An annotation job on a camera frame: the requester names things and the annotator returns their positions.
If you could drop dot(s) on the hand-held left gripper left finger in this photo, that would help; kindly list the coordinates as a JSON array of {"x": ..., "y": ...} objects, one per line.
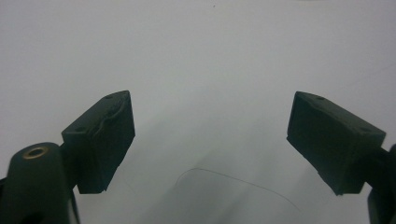
[{"x": 102, "y": 143}]

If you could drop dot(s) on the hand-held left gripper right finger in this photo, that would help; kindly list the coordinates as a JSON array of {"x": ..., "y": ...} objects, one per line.
[{"x": 330, "y": 140}]

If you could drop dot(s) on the thin dark hair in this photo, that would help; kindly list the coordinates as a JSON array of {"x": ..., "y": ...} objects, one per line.
[{"x": 236, "y": 178}]

